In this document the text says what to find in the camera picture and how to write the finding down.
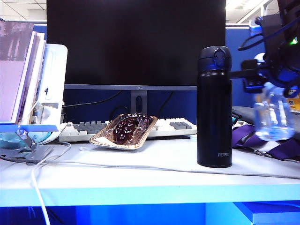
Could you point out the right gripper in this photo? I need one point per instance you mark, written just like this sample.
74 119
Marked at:
286 70

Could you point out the woven-rim snack tray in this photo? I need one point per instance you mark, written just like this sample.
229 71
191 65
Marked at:
103 140

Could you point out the black Thermos flask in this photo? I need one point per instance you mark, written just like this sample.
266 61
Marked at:
214 112

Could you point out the blue box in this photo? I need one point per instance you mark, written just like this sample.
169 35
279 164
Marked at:
276 215

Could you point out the pink cover book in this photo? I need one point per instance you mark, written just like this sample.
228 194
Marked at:
11 82

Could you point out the yellow paper bag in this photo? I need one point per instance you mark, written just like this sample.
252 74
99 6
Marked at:
294 105

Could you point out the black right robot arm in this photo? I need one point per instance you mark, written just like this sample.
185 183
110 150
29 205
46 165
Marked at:
291 18

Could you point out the dark grapes bunch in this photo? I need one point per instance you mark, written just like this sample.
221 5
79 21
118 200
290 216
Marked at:
122 133

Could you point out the clear mineral water bottle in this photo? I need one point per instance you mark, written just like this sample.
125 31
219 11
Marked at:
274 117

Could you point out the black computer monitor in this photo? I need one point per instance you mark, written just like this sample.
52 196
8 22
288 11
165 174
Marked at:
131 42

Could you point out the purple and white bag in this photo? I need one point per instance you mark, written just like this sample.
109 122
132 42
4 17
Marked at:
243 133

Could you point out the grey monitor stand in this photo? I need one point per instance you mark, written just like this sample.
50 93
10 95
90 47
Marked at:
132 103

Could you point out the teal bowl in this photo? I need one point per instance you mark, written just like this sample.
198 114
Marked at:
9 140

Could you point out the white tablet device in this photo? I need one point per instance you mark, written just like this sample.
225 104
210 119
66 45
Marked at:
56 70

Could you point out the white and grey keyboard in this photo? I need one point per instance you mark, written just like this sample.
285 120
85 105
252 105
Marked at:
79 131

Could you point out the white-paged book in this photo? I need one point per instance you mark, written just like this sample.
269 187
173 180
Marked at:
35 70

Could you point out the grey metal tablet stand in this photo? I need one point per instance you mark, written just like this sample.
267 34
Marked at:
35 153

